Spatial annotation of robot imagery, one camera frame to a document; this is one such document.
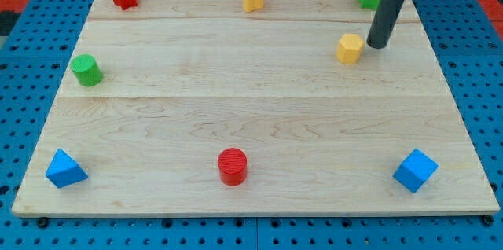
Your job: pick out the green cylinder block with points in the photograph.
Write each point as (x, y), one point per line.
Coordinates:
(86, 70)

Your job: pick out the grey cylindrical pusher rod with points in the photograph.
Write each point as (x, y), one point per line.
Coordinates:
(383, 23)

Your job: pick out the yellow hexagon block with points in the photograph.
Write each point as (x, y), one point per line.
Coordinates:
(349, 49)

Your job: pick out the blue cube block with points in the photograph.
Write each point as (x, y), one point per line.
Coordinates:
(415, 170)

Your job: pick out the blue triangle block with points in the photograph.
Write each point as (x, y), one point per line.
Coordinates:
(64, 170)

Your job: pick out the wooden board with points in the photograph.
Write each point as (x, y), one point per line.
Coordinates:
(185, 79)

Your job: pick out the red cylinder block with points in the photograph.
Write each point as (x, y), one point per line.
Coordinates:
(232, 166)

